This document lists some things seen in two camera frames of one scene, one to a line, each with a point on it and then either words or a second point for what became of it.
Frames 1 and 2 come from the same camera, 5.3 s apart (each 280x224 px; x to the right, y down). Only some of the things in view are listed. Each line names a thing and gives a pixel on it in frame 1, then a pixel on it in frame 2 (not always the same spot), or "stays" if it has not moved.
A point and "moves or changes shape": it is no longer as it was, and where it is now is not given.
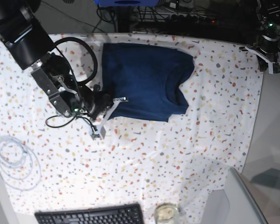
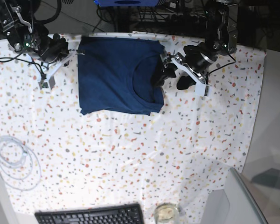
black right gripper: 96,101 -> 57,49
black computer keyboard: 129,213 stays
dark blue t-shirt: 144,81 moves or changes shape
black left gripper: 268,49 -> 200,57
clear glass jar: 166,213 stays
